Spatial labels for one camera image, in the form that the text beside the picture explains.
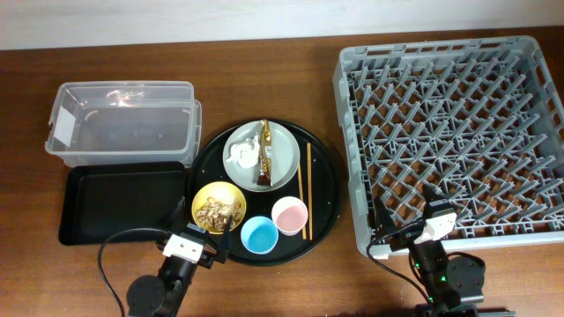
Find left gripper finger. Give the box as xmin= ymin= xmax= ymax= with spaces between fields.
xmin=219 ymin=216 xmax=233 ymax=263
xmin=157 ymin=196 xmax=185 ymax=230

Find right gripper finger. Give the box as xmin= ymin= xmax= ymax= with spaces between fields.
xmin=375 ymin=198 xmax=397 ymax=236
xmin=422 ymin=185 xmax=452 ymax=216

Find blue cup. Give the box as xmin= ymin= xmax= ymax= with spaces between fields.
xmin=241 ymin=216 xmax=278 ymax=254

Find yellow bowl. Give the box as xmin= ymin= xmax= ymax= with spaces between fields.
xmin=191 ymin=181 xmax=247 ymax=231

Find pink cup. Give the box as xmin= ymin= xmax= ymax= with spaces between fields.
xmin=271 ymin=196 xmax=308 ymax=236

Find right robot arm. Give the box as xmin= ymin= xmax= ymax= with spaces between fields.
xmin=366 ymin=185 xmax=486 ymax=316

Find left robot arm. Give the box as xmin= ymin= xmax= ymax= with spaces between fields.
xmin=126 ymin=224 xmax=231 ymax=317

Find grey dishwasher rack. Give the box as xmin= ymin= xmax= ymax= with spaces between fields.
xmin=333 ymin=36 xmax=563 ymax=258

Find food scraps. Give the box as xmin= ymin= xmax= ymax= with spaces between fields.
xmin=195 ymin=196 xmax=244 ymax=233

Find black rectangular tray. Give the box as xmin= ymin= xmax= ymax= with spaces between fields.
xmin=58 ymin=162 xmax=186 ymax=246

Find gold brown snack wrapper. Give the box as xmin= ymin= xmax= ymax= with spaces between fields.
xmin=257 ymin=119 xmax=272 ymax=187

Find round black serving tray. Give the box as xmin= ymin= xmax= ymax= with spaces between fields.
xmin=186 ymin=121 xmax=342 ymax=266

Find crumpled white tissue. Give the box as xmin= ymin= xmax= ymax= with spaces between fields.
xmin=226 ymin=134 xmax=260 ymax=169

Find left wooden chopstick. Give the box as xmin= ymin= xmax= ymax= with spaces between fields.
xmin=297 ymin=163 xmax=307 ymax=240

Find wooden chopstick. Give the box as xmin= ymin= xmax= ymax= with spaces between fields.
xmin=307 ymin=143 xmax=313 ymax=240
xmin=297 ymin=163 xmax=307 ymax=240

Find right wooden chopstick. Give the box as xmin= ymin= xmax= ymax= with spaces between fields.
xmin=307 ymin=143 xmax=313 ymax=240

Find grey round plate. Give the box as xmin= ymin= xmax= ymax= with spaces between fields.
xmin=223 ymin=121 xmax=301 ymax=192

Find clear plastic storage bin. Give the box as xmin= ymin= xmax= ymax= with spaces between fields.
xmin=45 ymin=80 xmax=203 ymax=167

